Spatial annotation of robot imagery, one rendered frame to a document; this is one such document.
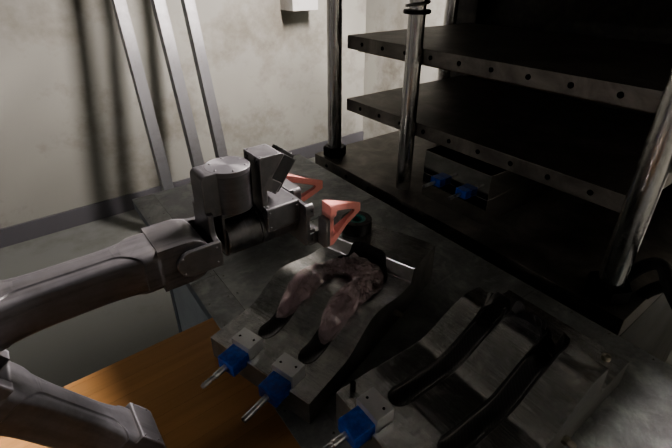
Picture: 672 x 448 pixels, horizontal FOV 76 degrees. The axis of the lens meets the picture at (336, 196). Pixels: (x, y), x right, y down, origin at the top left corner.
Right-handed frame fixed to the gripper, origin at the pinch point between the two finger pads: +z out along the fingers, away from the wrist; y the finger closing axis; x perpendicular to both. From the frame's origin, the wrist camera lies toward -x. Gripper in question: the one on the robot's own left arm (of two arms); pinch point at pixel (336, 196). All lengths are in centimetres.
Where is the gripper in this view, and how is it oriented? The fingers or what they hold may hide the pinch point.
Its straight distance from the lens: 68.2
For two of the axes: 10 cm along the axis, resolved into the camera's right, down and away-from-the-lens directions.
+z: 7.9, -2.7, 5.5
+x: -0.1, 8.9, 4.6
